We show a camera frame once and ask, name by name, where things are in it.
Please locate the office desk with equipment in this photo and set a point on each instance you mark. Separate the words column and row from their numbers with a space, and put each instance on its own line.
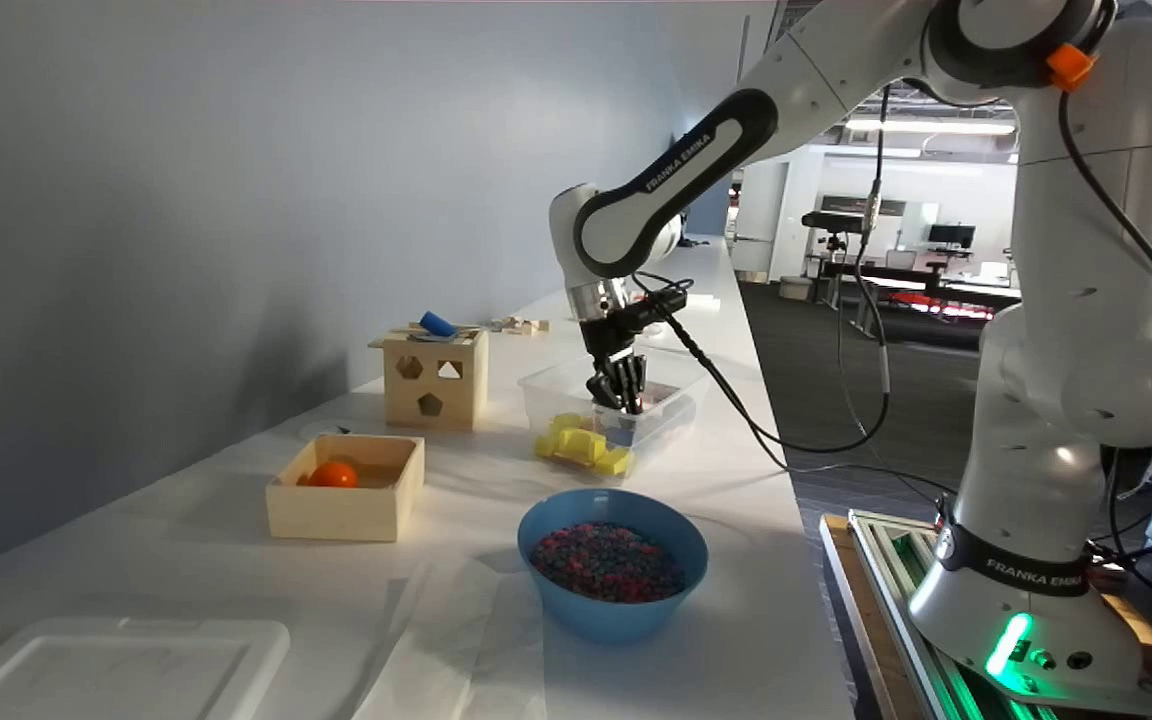
column 909, row 261

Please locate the small wooden letter block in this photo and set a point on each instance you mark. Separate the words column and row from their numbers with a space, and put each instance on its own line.
column 500, row 326
column 532, row 326

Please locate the robot mounting platform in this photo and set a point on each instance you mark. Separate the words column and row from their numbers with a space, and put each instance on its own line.
column 883, row 627

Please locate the white plastic lid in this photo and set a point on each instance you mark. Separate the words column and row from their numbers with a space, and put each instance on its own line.
column 109, row 674

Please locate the yellow toy piece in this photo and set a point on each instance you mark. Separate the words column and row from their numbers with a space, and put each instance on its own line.
column 580, row 445

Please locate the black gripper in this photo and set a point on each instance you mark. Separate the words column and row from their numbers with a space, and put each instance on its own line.
column 619, row 341

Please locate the small open wooden box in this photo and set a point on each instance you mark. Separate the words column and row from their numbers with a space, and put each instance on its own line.
column 339, row 512

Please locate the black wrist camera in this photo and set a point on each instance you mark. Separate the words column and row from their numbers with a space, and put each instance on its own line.
column 659, row 307

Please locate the clear plastic container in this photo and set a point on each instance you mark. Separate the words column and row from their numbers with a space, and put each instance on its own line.
column 662, row 425

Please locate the orange ball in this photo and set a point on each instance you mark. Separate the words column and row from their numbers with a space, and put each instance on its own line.
column 332, row 474

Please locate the blue plastic bowl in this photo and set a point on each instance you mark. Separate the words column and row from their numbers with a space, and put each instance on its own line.
column 619, row 622

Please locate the colourful beads heap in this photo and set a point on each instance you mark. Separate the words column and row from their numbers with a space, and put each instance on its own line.
column 606, row 560

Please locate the wooden shape sorter box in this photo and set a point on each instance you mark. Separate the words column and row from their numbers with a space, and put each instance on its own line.
column 437, row 385

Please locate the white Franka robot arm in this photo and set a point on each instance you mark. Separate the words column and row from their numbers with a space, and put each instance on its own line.
column 1083, row 347

